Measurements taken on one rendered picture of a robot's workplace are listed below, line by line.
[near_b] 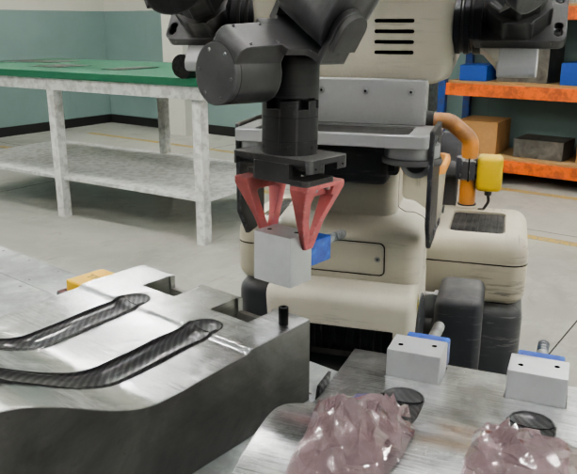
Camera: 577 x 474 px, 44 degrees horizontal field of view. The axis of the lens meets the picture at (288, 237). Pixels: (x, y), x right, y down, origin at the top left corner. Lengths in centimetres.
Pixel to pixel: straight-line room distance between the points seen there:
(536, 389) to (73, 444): 38
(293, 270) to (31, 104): 775
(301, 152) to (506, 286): 68
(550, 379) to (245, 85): 37
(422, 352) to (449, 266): 64
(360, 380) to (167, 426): 19
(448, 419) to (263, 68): 35
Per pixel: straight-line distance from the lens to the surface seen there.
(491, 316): 133
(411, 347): 68
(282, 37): 67
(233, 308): 76
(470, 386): 68
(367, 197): 104
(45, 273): 116
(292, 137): 70
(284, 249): 72
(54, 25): 859
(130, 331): 71
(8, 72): 477
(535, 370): 66
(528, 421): 65
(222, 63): 65
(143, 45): 854
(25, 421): 52
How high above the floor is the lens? 117
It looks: 17 degrees down
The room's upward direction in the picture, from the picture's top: straight up
